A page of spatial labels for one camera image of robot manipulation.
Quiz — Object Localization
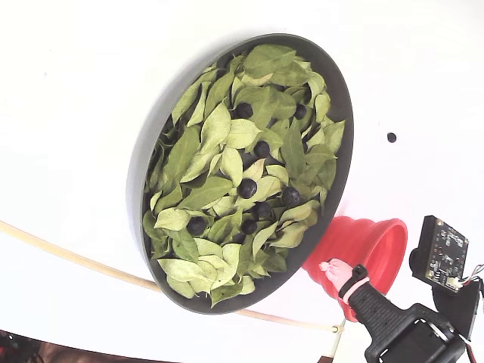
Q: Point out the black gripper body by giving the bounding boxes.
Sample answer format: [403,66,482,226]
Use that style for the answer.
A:
[364,302,467,363]

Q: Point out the pink-tipped gripper finger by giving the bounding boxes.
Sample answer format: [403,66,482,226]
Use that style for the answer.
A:
[318,258,406,334]

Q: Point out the red collapsible cup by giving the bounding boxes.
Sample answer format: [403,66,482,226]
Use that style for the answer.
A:
[301,215,409,323]

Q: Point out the grey round bowl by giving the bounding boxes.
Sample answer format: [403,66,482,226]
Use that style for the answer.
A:
[126,33,355,315]

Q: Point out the short beige rod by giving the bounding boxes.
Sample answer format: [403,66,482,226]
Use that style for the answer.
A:
[329,319,347,359]

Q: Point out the large dark green leaf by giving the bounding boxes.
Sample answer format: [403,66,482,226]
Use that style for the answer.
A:
[280,117,309,179]

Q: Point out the long beige rod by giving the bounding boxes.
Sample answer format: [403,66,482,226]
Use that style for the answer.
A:
[0,220,340,334]

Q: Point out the green leaf pile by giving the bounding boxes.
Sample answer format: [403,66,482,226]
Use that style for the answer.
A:
[142,44,346,308]

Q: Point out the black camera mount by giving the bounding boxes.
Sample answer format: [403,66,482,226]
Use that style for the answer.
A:
[432,278,484,341]

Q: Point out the thin camera wires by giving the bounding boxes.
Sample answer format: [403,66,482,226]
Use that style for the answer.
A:
[451,263,484,292]

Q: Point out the camera circuit board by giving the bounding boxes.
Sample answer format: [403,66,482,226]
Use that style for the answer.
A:
[410,215,470,293]

